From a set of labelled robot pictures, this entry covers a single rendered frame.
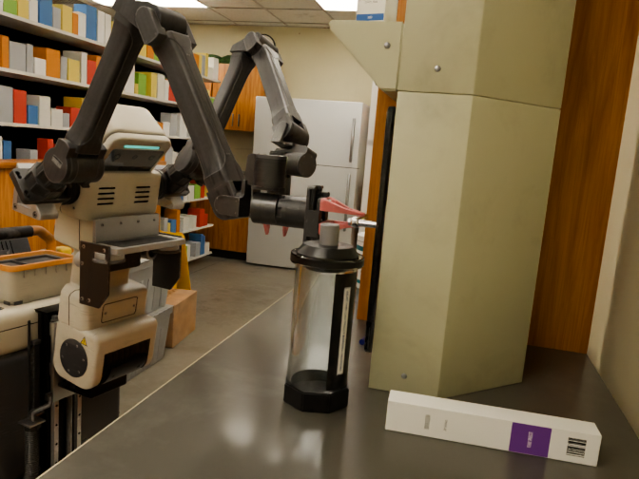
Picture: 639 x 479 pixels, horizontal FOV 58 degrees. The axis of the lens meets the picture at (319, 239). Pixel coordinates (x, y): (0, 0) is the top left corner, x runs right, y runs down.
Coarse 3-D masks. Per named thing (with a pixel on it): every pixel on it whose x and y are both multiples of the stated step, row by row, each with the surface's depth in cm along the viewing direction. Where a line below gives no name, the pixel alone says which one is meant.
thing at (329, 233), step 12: (324, 228) 82; (336, 228) 82; (312, 240) 85; (324, 240) 82; (336, 240) 82; (300, 252) 81; (312, 252) 80; (324, 252) 79; (336, 252) 80; (348, 252) 81
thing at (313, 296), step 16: (304, 256) 80; (304, 272) 80; (320, 272) 79; (336, 272) 79; (352, 272) 81; (304, 288) 81; (320, 288) 80; (304, 304) 81; (320, 304) 80; (304, 320) 81; (320, 320) 80; (352, 320) 84; (304, 336) 81; (320, 336) 81; (304, 352) 82; (320, 352) 81; (288, 368) 85; (304, 368) 82; (320, 368) 81; (304, 384) 82; (320, 384) 82
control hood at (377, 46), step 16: (336, 32) 86; (352, 32) 86; (368, 32) 85; (384, 32) 85; (400, 32) 84; (352, 48) 86; (368, 48) 86; (384, 48) 85; (400, 48) 85; (368, 64) 86; (384, 64) 85; (384, 80) 86
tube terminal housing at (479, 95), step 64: (448, 0) 82; (512, 0) 83; (448, 64) 83; (512, 64) 86; (448, 128) 84; (512, 128) 88; (448, 192) 85; (512, 192) 90; (384, 256) 89; (448, 256) 87; (512, 256) 93; (384, 320) 91; (448, 320) 88; (512, 320) 96; (384, 384) 92; (448, 384) 91
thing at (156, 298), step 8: (144, 264) 301; (152, 264) 310; (136, 272) 297; (144, 272) 305; (152, 272) 314; (136, 280) 299; (144, 280) 307; (152, 288) 318; (160, 288) 327; (152, 296) 320; (160, 296) 328; (152, 304) 321; (160, 304) 330
